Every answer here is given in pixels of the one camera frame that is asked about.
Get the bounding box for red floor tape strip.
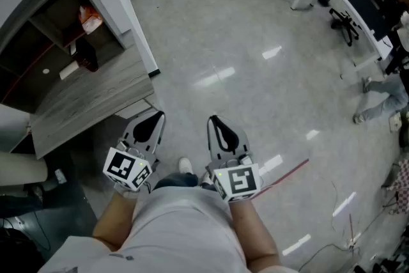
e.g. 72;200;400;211
251;158;311;201

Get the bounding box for small grey adapter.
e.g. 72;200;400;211
54;168;68;185

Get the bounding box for person's blue jeans legs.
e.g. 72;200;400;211
153;171;219;193

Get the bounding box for person's right forearm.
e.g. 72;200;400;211
228;198;281;271

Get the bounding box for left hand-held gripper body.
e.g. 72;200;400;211
102;138;160;199

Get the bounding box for orange plastic bag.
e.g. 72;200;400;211
78;4;104;35

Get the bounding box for black office chair base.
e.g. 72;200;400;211
328;7;360;47

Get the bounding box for person's white shirt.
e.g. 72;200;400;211
37;185;300;273

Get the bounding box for person's left forearm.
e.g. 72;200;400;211
91;191;142;253

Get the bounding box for beige cushion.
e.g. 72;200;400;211
0;151;49;187

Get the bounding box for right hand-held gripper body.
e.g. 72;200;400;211
204;152;261;203

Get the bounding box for black floor cable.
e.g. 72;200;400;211
296;241;364;273

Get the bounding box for checkered cloth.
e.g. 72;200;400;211
387;158;409;215

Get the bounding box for person's white shoe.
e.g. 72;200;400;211
178;157;194;175

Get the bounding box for white power strip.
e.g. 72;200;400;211
387;113;403;132

